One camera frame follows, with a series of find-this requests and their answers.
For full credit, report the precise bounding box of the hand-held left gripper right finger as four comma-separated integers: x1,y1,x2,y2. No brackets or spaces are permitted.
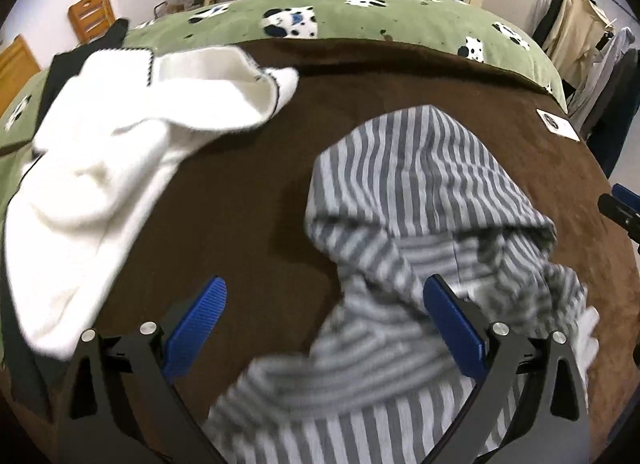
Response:
423,273,591,464

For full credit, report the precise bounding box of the white card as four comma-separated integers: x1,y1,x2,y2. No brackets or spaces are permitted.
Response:
536,108,581,142

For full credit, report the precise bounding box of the brown bed blanket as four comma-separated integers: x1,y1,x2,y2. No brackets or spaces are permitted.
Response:
0,38,640,464

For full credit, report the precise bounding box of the grey striped hoodie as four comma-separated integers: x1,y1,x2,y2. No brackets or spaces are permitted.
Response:
205,104,601,464

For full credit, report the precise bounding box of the beige hanging coat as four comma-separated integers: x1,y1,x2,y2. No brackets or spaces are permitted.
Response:
542,0,616,89

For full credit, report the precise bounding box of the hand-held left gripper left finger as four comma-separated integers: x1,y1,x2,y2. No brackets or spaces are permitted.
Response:
52,275,228,464

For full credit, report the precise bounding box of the white fleece jacket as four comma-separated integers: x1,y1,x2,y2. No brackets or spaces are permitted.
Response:
2,46,301,360

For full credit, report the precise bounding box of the black hanging garment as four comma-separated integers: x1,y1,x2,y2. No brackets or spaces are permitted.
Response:
532,0,568,52

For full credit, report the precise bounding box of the green panda print blanket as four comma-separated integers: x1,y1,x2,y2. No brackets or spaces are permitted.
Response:
0,0,568,145

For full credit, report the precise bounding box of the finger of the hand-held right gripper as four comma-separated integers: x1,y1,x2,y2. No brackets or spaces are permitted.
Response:
612,183,640,207
597,194,640,245

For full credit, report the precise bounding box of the light grey hanging shirt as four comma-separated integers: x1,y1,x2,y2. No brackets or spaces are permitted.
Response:
567,26,636,132

